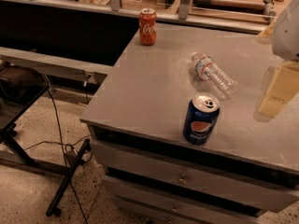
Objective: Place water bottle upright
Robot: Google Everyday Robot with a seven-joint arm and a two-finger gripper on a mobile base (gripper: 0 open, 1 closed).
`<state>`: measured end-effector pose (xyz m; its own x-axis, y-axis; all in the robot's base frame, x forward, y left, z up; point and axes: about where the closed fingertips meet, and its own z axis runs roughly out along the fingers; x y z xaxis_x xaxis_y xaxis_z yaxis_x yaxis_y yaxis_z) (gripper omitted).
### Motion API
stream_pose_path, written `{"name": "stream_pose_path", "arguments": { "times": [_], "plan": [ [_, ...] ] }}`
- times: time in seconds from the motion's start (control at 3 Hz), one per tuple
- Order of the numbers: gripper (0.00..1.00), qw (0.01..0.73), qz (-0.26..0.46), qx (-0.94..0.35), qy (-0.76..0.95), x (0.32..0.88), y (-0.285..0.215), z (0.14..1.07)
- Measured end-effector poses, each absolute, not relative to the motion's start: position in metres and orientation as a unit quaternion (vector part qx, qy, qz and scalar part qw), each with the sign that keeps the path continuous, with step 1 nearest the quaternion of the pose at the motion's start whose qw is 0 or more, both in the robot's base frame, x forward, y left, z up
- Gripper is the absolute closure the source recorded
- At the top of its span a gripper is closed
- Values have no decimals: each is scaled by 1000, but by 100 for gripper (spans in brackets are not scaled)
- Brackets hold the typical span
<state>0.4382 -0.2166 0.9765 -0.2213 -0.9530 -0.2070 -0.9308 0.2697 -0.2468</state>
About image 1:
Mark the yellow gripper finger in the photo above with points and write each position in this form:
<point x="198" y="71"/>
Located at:
<point x="283" y="86"/>
<point x="265" y="36"/>

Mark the white rounded gripper body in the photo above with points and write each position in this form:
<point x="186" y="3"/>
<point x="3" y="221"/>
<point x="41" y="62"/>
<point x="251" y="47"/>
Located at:
<point x="287" y="32"/>

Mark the clear plastic water bottle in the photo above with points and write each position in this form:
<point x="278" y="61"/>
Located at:
<point x="208" y="70"/>

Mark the blue Pepsi can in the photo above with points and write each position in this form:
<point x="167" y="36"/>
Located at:
<point x="202" y="114"/>

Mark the grey drawer cabinet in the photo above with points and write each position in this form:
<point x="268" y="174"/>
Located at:
<point x="248" y="166"/>

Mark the red Coca-Cola can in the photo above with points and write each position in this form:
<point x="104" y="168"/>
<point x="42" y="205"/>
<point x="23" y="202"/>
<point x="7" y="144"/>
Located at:
<point x="147" y="21"/>

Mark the black folding side table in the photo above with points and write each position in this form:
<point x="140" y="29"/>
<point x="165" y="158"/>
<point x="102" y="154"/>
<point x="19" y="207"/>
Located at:
<point x="20" y="133"/>

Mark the dark bag on table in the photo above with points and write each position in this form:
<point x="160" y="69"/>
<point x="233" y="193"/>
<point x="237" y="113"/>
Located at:
<point x="16" y="81"/>

